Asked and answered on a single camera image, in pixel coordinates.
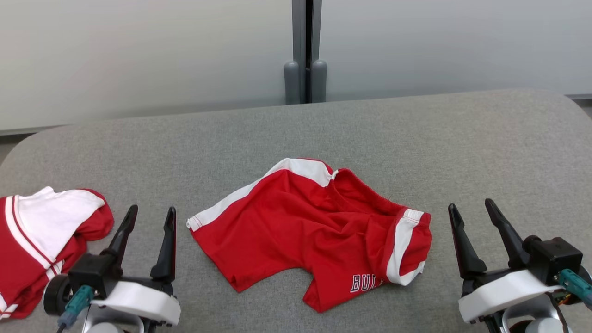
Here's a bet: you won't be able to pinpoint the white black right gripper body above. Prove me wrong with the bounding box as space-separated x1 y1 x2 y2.
459 268 562 323

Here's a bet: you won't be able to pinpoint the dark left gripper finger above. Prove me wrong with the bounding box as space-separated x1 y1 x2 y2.
151 207 177 283
99 205 138 266

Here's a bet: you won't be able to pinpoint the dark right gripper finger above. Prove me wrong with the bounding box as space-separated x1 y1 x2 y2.
484 198 530 269
448 203 487 279

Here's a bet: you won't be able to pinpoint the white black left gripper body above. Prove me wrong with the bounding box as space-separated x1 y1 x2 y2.
90 276 181 327

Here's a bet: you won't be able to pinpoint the red white basketball jersey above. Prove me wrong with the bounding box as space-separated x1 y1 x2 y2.
0 186 114 321

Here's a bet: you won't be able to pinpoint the red white basketball shorts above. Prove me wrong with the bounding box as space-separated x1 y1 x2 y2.
186 158 432 313

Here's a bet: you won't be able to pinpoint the teal plug left camera cable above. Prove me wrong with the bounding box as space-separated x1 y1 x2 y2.
56 284 95 333

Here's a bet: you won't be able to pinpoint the teal plug camera cable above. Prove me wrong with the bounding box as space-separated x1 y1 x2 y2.
557 270 592 308
56 284 95 333

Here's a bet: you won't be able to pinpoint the teal plug right camera cable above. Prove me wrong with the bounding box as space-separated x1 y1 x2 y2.
557 270 592 308

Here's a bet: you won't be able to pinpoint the grey cylindrical post foot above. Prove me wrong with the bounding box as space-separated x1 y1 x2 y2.
284 60 301 105
311 59 327 103

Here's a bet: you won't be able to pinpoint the grey partition post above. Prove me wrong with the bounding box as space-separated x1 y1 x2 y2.
292 0 322 103

